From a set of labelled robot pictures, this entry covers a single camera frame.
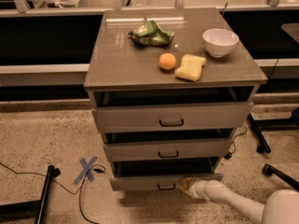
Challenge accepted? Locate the grey drawer cabinet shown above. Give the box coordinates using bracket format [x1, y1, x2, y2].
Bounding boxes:
[83, 7, 268, 179]

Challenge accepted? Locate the grey drawer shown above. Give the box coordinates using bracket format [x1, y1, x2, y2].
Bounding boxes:
[104, 138, 232, 161]
[110, 157, 223, 191]
[92, 102, 253, 133]

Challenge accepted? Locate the black stand leg right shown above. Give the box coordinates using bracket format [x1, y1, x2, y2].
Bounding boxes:
[248, 114, 299, 154]

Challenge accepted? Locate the black floor cable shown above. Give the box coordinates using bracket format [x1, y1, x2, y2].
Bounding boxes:
[0, 161, 107, 224]

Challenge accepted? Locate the green chip bag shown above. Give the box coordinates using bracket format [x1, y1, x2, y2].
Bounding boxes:
[128, 20, 174, 47]

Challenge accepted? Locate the white bowl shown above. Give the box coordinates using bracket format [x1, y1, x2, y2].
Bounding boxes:
[203, 28, 239, 58]

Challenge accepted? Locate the black stand leg left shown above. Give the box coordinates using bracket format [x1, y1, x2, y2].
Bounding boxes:
[0, 165, 60, 224]

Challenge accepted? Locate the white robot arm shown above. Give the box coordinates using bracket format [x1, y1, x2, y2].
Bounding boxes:
[179, 177, 299, 224]

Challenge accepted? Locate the orange fruit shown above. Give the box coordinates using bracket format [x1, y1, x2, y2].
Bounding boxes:
[158, 53, 177, 70]

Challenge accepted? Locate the black stand leg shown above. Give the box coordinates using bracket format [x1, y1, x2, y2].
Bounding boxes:
[0, 165, 60, 224]
[248, 114, 299, 154]

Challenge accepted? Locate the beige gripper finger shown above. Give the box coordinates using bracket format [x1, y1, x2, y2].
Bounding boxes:
[178, 177, 192, 193]

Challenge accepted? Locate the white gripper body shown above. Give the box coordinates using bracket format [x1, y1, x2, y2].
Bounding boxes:
[188, 179, 213, 201]

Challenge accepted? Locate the black wheeled leg far right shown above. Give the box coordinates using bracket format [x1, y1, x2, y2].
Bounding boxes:
[262, 163, 299, 191]

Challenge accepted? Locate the blue tape cross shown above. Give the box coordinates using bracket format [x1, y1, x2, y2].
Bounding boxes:
[73, 156, 97, 185]

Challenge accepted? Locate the yellow sponge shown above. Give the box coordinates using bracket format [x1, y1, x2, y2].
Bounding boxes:
[175, 54, 206, 81]

